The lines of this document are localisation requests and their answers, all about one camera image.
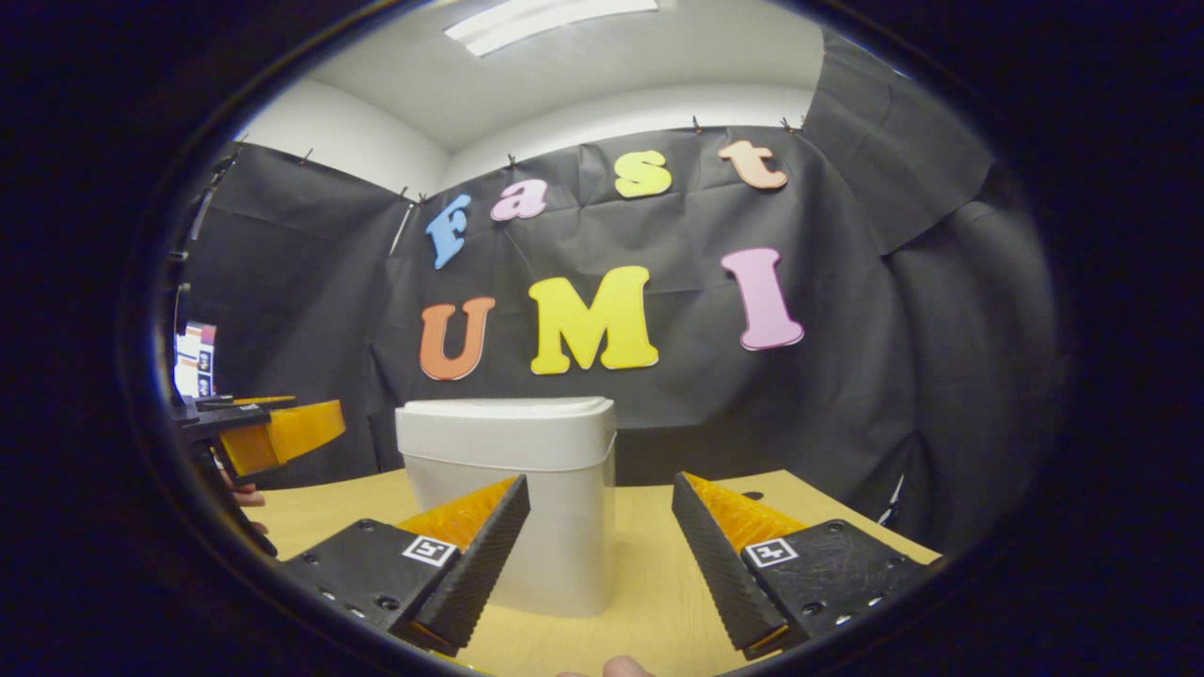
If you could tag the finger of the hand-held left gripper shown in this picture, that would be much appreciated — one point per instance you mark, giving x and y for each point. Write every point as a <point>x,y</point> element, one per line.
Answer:
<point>249,401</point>
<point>292,432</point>

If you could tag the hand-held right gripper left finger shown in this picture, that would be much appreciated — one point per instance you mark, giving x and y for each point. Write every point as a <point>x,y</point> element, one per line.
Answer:
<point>475,564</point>

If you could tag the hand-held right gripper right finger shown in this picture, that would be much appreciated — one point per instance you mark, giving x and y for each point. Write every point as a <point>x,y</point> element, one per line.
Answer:
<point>720,574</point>

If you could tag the white desktop garbage bin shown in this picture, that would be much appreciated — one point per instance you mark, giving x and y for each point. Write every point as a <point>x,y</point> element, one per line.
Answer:
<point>513,480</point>

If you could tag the wooden desktop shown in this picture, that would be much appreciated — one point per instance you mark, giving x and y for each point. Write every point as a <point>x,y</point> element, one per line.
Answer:
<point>658,583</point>

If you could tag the computer monitor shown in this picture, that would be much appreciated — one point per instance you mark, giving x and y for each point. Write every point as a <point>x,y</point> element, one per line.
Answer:
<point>196,359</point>

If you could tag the thin white rod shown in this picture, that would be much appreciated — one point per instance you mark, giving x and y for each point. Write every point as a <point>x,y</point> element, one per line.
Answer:
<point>402,228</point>

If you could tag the ceiling light panel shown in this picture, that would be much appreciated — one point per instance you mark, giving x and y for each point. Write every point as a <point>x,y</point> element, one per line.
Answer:
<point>550,23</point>

